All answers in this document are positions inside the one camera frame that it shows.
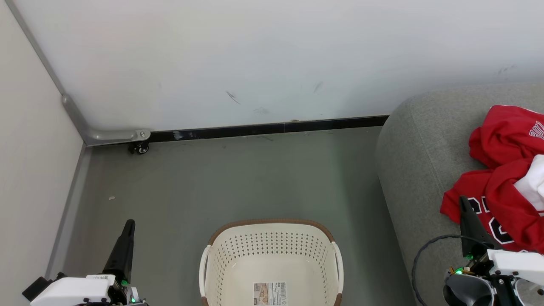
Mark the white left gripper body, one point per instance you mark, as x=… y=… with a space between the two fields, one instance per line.
x=72 y=291

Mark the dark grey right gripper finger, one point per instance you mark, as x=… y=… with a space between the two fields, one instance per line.
x=471 y=231

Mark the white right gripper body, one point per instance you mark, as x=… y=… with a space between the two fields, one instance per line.
x=518 y=263

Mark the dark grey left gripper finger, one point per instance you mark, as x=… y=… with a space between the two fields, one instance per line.
x=121 y=255

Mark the red jersey with number print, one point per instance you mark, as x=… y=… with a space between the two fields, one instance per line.
x=505 y=199

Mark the red shorts with white hem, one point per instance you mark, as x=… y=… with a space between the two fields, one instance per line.
x=505 y=136

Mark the grey fabric sofa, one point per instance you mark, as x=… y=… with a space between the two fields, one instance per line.
x=416 y=170

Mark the black caster wheel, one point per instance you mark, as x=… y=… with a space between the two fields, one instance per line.
x=140 y=148

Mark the cream perforated laundry basket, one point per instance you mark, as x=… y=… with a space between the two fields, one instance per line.
x=272 y=255

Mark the white barcode label sticker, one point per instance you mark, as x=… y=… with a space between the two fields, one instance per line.
x=270 y=293

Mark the black partition base strip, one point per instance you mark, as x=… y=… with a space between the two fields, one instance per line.
x=263 y=128

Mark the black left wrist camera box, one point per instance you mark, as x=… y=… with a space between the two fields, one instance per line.
x=36 y=289

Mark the grey metal partition frame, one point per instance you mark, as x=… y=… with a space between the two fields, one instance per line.
x=106 y=137

